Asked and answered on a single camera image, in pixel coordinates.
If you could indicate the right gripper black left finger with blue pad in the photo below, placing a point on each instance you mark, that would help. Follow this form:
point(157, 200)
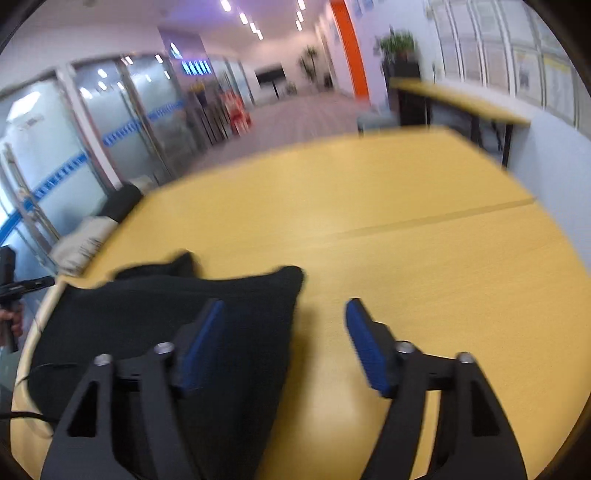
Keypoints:
point(83, 445)

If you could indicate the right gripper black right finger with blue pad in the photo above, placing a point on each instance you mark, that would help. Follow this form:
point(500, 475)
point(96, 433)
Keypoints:
point(474, 438)

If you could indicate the black fleece zip jacket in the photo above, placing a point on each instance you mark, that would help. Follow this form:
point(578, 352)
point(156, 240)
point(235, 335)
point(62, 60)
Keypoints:
point(226, 423)

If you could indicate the person's left hand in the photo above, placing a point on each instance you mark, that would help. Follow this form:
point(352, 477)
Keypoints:
point(14, 317)

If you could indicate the folded beige and black garment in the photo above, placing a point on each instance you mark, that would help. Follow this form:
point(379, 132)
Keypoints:
point(74, 252)

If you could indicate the red stacked boxes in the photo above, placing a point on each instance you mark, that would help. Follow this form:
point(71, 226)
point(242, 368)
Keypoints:
point(239, 118)

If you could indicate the tall potted palm plant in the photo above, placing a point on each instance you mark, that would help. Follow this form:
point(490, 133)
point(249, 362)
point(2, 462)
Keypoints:
point(308, 64)

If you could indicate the potted green plant black stand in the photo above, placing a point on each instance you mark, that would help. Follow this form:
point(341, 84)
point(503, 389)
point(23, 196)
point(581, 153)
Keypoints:
point(399, 55)

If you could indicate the glass door steel handle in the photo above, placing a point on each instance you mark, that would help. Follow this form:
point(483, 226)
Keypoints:
point(144, 121)

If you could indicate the black wall television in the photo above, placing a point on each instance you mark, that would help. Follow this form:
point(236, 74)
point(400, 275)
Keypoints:
point(271, 77)

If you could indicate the wooden side table black frame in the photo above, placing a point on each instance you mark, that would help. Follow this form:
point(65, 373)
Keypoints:
point(476, 108)

